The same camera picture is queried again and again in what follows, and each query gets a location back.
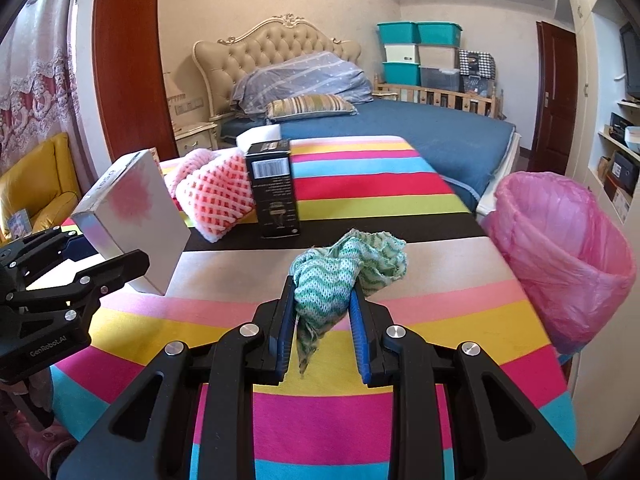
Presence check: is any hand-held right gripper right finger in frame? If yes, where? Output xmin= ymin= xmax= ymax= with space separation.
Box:
xmin=349 ymin=290 xmax=586 ymax=480

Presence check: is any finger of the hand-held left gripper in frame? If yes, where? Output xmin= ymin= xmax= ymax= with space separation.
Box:
xmin=0 ymin=227 xmax=93 ymax=286
xmin=7 ymin=249 xmax=151 ymax=322

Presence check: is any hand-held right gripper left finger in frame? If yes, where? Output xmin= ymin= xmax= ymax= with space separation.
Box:
xmin=60 ymin=275 xmax=298 ymax=480

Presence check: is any green white cloth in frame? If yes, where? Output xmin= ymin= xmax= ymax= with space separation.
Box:
xmin=290 ymin=228 xmax=408 ymax=376

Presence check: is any red white foam net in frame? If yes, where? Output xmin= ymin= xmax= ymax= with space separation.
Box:
xmin=175 ymin=152 xmax=257 ymax=245

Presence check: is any pink bag trash bin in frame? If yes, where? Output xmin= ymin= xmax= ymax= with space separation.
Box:
xmin=482 ymin=171 xmax=637 ymax=356

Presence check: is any yellow armchair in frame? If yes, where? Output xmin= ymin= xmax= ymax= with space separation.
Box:
xmin=0 ymin=132 xmax=83 ymax=246

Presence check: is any person's pink clothing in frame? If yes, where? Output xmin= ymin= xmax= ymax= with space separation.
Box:
xmin=0 ymin=360 xmax=81 ymax=466

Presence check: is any pink foam net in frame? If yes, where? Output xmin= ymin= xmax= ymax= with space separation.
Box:
xmin=165 ymin=149 xmax=221 ymax=201

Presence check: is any black box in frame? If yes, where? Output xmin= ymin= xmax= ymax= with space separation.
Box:
xmin=245 ymin=137 xmax=301 ymax=239

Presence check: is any striped tablecloth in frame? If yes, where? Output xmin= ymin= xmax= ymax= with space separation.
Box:
xmin=50 ymin=135 xmax=576 ymax=480

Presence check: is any white nightstand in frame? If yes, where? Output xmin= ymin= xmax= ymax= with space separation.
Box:
xmin=175 ymin=122 xmax=221 ymax=158

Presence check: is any lace curtain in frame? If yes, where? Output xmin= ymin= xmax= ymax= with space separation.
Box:
xmin=0 ymin=0 xmax=83 ymax=176

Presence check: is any brown wooden partition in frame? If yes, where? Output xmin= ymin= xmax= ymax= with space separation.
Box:
xmin=91 ymin=0 xmax=180 ymax=163

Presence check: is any blue sheet bed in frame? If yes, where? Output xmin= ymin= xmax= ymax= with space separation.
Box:
xmin=220 ymin=97 xmax=523 ymax=216

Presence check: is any striped pillow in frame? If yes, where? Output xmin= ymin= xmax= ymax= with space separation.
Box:
xmin=265 ymin=94 xmax=358 ymax=122

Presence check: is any grey blue duvet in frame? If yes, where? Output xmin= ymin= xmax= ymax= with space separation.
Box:
xmin=230 ymin=50 xmax=373 ymax=115

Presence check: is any beige tufted headboard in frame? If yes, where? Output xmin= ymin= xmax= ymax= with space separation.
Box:
xmin=192 ymin=14 xmax=362 ymax=121

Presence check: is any teal storage box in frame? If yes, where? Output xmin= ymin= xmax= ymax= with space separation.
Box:
xmin=416 ymin=21 xmax=463 ymax=47
xmin=376 ymin=22 xmax=420 ymax=46
xmin=382 ymin=61 xmax=422 ymax=86

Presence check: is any grey storage box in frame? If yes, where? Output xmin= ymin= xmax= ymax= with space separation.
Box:
xmin=420 ymin=65 xmax=461 ymax=92

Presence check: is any white storage box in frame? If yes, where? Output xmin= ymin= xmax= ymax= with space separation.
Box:
xmin=384 ymin=44 xmax=420 ymax=64

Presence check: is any brown white box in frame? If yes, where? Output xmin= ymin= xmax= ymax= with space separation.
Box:
xmin=604 ymin=175 xmax=633 ymax=221

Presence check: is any beige storage box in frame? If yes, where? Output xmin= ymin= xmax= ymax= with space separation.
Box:
xmin=418 ymin=45 xmax=460 ymax=68

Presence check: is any checkered bag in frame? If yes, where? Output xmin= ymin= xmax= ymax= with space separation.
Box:
xmin=459 ymin=50 xmax=497 ymax=78

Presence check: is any brown wooden door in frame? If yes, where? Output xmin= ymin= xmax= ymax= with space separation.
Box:
xmin=525 ymin=21 xmax=578 ymax=176

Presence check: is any black safe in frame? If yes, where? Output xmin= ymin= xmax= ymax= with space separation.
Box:
xmin=609 ymin=150 xmax=640 ymax=193

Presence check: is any white wardrobe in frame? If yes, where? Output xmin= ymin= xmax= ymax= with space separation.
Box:
xmin=565 ymin=0 xmax=640 ymax=411

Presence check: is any black device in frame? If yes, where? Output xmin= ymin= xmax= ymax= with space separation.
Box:
xmin=609 ymin=114 xmax=632 ymax=141

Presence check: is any black television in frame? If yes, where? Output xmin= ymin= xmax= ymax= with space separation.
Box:
xmin=619 ymin=21 xmax=640 ymax=101

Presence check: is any wooden crib rail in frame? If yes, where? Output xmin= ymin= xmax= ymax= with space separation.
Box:
xmin=374 ymin=74 xmax=503 ymax=120

